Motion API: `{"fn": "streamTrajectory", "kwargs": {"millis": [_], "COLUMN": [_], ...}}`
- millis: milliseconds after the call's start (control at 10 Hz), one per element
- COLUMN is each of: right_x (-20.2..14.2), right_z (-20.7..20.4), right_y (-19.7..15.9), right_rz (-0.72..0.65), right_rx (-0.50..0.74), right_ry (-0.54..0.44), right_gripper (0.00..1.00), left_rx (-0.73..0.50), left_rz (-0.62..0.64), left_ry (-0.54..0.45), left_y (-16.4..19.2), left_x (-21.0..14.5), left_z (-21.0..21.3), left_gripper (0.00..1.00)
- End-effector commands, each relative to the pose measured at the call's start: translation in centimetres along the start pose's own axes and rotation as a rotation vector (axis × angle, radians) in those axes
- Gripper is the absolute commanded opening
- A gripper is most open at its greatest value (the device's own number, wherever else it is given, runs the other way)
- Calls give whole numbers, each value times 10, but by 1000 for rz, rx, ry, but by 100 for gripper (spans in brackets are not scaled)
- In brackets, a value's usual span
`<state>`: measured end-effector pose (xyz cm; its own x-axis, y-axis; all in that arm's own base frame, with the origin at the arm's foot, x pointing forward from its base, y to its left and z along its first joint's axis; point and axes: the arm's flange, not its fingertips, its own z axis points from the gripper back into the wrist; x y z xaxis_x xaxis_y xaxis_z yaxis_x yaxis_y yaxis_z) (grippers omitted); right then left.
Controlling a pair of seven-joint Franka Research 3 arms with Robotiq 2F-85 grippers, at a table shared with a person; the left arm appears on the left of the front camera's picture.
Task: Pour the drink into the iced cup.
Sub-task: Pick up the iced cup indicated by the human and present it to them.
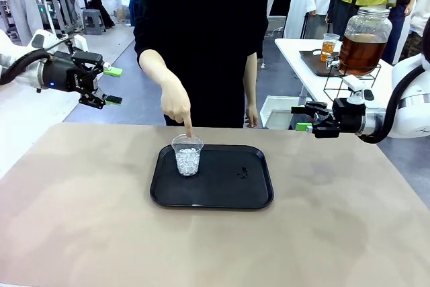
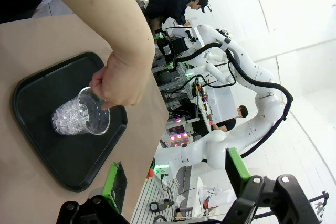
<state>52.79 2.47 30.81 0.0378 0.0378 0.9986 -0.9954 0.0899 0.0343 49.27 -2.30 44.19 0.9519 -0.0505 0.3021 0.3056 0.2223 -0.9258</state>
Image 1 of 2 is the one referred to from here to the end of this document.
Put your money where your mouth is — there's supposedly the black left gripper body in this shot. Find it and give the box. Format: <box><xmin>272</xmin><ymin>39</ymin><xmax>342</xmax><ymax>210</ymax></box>
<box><xmin>41</xmin><ymin>52</ymin><xmax>99</xmax><ymax>93</ymax></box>

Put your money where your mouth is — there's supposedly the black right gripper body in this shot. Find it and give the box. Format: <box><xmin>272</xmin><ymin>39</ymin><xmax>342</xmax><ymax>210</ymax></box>
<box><xmin>331</xmin><ymin>97</ymin><xmax>367</xmax><ymax>136</ymax></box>

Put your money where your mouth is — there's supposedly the person's left forearm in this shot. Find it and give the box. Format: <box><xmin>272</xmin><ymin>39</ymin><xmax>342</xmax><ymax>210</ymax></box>
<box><xmin>242</xmin><ymin>52</ymin><xmax>259</xmax><ymax>106</ymax></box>

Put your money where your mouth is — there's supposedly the person's right forearm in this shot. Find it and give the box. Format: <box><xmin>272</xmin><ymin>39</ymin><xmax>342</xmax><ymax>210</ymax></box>
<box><xmin>138</xmin><ymin>48</ymin><xmax>183</xmax><ymax>95</ymax></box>

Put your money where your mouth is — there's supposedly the plastic cup of tea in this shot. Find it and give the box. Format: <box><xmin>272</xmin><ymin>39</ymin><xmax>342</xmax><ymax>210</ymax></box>
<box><xmin>320</xmin><ymin>33</ymin><xmax>341</xmax><ymax>63</ymax></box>

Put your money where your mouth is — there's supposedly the clear plastic cup with ice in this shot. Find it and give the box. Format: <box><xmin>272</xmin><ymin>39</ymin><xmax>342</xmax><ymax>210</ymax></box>
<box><xmin>171</xmin><ymin>133</ymin><xmax>205</xmax><ymax>177</ymax></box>

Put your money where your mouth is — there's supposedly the person's left hand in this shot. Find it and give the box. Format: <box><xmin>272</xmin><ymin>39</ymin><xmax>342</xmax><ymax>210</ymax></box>
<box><xmin>244</xmin><ymin>99</ymin><xmax>260</xmax><ymax>129</ymax></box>

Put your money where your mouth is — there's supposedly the person's right hand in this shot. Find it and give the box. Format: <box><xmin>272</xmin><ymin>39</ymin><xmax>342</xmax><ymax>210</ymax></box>
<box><xmin>160</xmin><ymin>77</ymin><xmax>194</xmax><ymax>140</ymax></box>

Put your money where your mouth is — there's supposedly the white plastic bin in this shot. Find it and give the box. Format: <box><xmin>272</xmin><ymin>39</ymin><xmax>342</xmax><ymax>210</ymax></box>
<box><xmin>259</xmin><ymin>94</ymin><xmax>312</xmax><ymax>130</ymax></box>

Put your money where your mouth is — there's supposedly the grey plastic stool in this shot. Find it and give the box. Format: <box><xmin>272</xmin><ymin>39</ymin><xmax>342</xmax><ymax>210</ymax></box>
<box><xmin>81</xmin><ymin>8</ymin><xmax>107</xmax><ymax>36</ymax></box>

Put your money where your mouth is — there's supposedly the dark tray under dispenser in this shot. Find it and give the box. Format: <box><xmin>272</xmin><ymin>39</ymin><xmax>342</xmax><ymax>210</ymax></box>
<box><xmin>298</xmin><ymin>49</ymin><xmax>347</xmax><ymax>78</ymax></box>

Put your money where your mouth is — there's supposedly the white folding table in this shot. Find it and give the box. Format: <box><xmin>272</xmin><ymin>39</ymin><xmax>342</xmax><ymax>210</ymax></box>
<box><xmin>274</xmin><ymin>37</ymin><xmax>398</xmax><ymax>103</ymax></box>

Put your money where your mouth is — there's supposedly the grey equipment desk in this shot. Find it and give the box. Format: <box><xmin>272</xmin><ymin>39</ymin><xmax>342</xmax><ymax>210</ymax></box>
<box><xmin>33</xmin><ymin>0</ymin><xmax>82</xmax><ymax>38</ymax></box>

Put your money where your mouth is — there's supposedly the glass tea dispenser jar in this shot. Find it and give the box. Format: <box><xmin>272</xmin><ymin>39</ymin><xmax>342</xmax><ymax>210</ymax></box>
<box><xmin>327</xmin><ymin>6</ymin><xmax>394</xmax><ymax>77</ymax></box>

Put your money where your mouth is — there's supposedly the person in white trousers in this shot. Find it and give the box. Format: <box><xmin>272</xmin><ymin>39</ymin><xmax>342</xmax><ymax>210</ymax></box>
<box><xmin>0</xmin><ymin>0</ymin><xmax>44</xmax><ymax>46</ymax></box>

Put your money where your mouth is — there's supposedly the person's black shirt torso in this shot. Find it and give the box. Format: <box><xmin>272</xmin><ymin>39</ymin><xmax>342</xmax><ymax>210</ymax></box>
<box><xmin>133</xmin><ymin>0</ymin><xmax>269</xmax><ymax>129</ymax></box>

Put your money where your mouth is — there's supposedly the black plastic serving tray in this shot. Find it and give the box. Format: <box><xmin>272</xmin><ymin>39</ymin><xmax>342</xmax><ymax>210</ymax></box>
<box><xmin>149</xmin><ymin>144</ymin><xmax>275</xmax><ymax>210</ymax></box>

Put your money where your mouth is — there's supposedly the person in light shirt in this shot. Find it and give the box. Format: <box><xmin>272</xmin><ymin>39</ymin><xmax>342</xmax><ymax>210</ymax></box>
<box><xmin>401</xmin><ymin>0</ymin><xmax>430</xmax><ymax>60</ymax></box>

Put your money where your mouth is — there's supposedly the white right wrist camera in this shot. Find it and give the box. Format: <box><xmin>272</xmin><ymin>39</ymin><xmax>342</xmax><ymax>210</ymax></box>
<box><xmin>341</xmin><ymin>75</ymin><xmax>375</xmax><ymax>106</ymax></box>

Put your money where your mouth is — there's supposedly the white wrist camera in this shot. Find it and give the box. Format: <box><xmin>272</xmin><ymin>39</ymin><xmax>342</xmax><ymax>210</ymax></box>
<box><xmin>341</xmin><ymin>75</ymin><xmax>375</xmax><ymax>106</ymax></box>
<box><xmin>29</xmin><ymin>29</ymin><xmax>89</xmax><ymax>54</ymax></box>

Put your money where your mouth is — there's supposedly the black wire dispenser stand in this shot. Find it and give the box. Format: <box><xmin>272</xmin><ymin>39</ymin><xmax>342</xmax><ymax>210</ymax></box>
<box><xmin>322</xmin><ymin>60</ymin><xmax>382</xmax><ymax>101</ymax></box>

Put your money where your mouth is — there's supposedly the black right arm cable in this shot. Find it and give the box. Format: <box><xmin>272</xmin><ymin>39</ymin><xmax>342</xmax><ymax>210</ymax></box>
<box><xmin>357</xmin><ymin>63</ymin><xmax>428</xmax><ymax>145</ymax></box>

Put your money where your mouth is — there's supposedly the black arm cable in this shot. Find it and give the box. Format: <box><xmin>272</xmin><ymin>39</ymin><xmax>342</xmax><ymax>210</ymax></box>
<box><xmin>0</xmin><ymin>49</ymin><xmax>52</xmax><ymax>86</ymax></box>
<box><xmin>357</xmin><ymin>63</ymin><xmax>428</xmax><ymax>145</ymax></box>

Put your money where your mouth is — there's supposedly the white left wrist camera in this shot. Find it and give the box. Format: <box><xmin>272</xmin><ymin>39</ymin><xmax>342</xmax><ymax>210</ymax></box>
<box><xmin>29</xmin><ymin>29</ymin><xmax>89</xmax><ymax>54</ymax></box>

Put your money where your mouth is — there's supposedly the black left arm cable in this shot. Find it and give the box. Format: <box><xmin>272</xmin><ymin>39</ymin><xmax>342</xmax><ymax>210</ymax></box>
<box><xmin>0</xmin><ymin>49</ymin><xmax>52</xmax><ymax>86</ymax></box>

